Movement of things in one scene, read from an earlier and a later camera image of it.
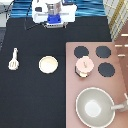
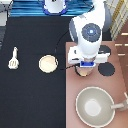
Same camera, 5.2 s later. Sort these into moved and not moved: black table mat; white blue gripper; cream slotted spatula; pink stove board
Moved: white blue gripper
Not moved: pink stove board; black table mat; cream slotted spatula
